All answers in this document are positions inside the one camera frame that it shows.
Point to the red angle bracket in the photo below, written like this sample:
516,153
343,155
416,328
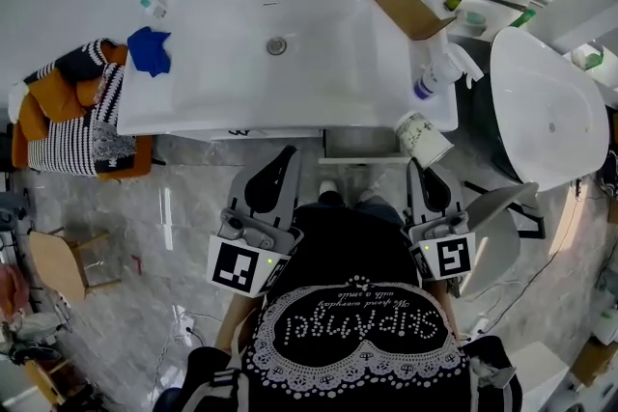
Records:
137,265

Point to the person's right white shoe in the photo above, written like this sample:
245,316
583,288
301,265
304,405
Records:
367,195

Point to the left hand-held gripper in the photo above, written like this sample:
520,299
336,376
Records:
236,265

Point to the person's black printed shirt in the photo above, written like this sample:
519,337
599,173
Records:
352,251

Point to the patterned paper cup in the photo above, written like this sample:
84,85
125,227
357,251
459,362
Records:
422,140

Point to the teal soap dish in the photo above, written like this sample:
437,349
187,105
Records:
476,18

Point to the white power strip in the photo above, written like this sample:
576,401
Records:
479,326
184,328

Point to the white blue-label spray bottle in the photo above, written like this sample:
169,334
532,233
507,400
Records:
434,77

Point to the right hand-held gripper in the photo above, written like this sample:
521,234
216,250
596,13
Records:
449,255

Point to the small clear green-capped bottle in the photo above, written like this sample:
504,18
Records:
154,8

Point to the blue cloth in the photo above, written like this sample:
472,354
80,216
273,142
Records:
149,53

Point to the green spray bottle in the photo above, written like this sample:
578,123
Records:
589,59

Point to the white vanity drawer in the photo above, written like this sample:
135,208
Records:
362,160

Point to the person's left white shoe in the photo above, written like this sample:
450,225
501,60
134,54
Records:
328,188

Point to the brown cardboard piece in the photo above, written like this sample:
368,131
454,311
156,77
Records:
405,5

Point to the red plastic bag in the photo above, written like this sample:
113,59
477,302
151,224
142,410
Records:
12,284

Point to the white vanity cabinet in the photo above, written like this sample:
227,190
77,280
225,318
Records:
314,87

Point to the person's blue jeans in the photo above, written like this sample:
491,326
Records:
379,210

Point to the orange sofa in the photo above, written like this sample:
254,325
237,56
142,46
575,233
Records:
31,135

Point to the orange cushion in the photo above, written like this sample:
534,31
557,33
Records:
55,99

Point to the grey chair with black legs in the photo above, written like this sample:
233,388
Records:
497,251

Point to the black white striped blanket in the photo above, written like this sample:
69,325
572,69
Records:
63,149

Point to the person's left forearm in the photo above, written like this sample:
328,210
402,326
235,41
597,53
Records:
236,323

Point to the person's white shoe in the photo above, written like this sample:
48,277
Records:
367,195
328,188

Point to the wooden stool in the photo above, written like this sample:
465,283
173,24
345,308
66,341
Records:
55,263

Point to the chrome sink drain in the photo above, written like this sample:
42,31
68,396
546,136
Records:
276,45

